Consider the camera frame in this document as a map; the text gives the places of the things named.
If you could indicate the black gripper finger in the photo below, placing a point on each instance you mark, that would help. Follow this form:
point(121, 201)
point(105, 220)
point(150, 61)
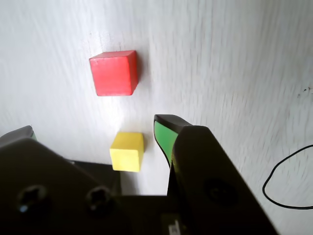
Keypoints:
point(210, 166)
point(49, 195)

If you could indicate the yellow wooden cube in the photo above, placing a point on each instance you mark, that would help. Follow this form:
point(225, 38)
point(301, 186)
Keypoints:
point(126, 151)

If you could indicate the red wooden cube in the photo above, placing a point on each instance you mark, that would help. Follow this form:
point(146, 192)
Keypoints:
point(112, 73)

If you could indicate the black cardboard box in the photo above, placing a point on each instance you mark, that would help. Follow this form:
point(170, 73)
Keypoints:
point(102, 176)

